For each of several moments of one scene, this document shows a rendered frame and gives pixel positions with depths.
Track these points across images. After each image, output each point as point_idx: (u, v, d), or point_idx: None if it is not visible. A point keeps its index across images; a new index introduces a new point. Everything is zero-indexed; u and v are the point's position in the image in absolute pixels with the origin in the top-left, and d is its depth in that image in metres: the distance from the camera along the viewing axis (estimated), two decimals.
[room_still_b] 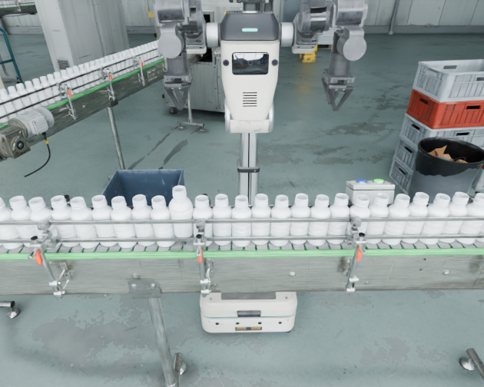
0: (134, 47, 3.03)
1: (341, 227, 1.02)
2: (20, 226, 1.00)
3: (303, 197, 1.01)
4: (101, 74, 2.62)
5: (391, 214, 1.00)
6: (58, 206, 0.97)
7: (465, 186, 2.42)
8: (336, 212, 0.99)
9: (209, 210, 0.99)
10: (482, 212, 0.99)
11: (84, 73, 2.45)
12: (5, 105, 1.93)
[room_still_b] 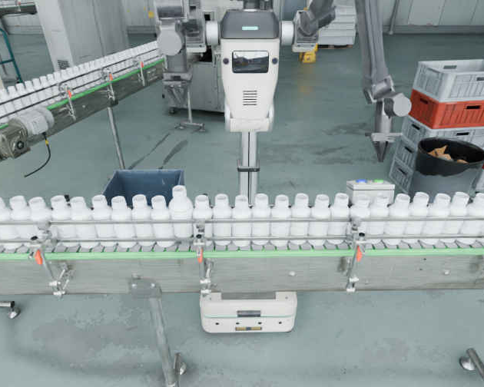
0: (134, 47, 3.03)
1: (341, 227, 1.02)
2: (20, 226, 1.00)
3: (303, 197, 1.01)
4: (101, 74, 2.62)
5: (391, 214, 1.00)
6: (58, 206, 0.97)
7: (465, 186, 2.42)
8: (336, 212, 0.99)
9: (209, 210, 0.99)
10: (482, 212, 0.99)
11: (84, 73, 2.45)
12: (5, 105, 1.93)
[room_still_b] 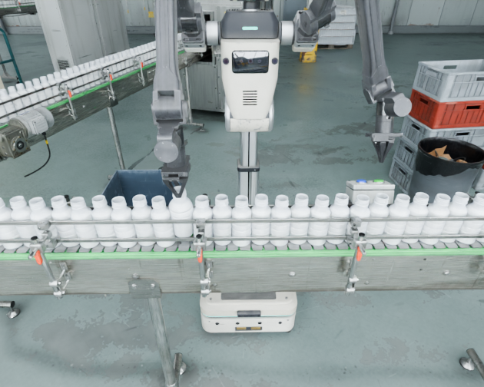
0: (134, 47, 3.03)
1: (341, 227, 1.02)
2: (20, 226, 1.00)
3: (303, 197, 1.01)
4: (101, 74, 2.62)
5: (391, 214, 1.00)
6: (58, 206, 0.97)
7: (465, 186, 2.42)
8: (336, 212, 0.99)
9: (209, 210, 0.99)
10: (482, 212, 0.99)
11: (84, 73, 2.45)
12: (5, 105, 1.93)
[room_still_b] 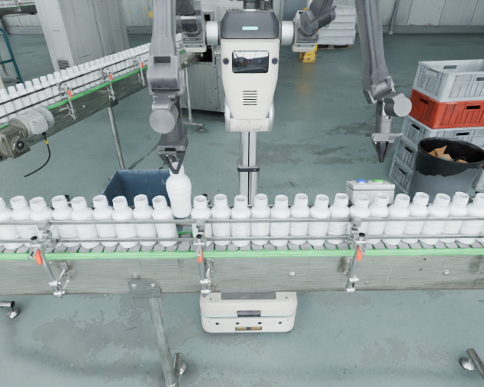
0: (134, 47, 3.03)
1: (341, 227, 1.02)
2: (21, 226, 1.00)
3: (303, 197, 1.01)
4: (101, 74, 2.62)
5: (391, 214, 1.00)
6: (60, 206, 0.97)
7: (465, 186, 2.42)
8: (336, 212, 0.99)
9: (207, 210, 0.99)
10: (482, 212, 0.99)
11: (84, 73, 2.45)
12: (5, 105, 1.93)
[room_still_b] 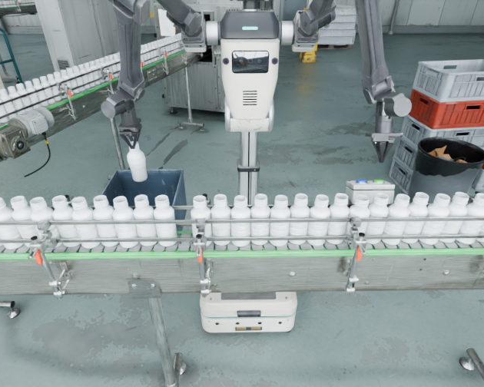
0: None
1: (341, 227, 1.02)
2: (21, 226, 1.00)
3: (302, 197, 1.01)
4: (101, 74, 2.62)
5: (391, 214, 1.00)
6: (61, 206, 0.97)
7: (465, 186, 2.42)
8: (336, 212, 0.99)
9: (207, 210, 0.99)
10: (482, 212, 0.99)
11: (84, 73, 2.45)
12: (5, 105, 1.93)
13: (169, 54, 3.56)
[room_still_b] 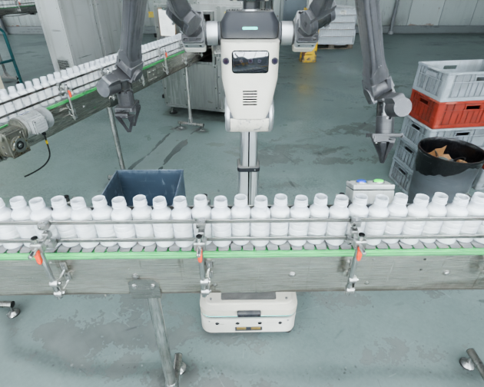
0: None
1: (320, 227, 1.01)
2: (21, 226, 1.00)
3: (282, 197, 1.01)
4: (101, 74, 2.62)
5: (370, 214, 1.00)
6: (59, 206, 0.97)
7: (465, 186, 2.42)
8: (316, 212, 0.99)
9: (188, 210, 1.00)
10: (462, 212, 0.99)
11: (84, 73, 2.45)
12: (5, 105, 1.93)
13: (169, 54, 3.56)
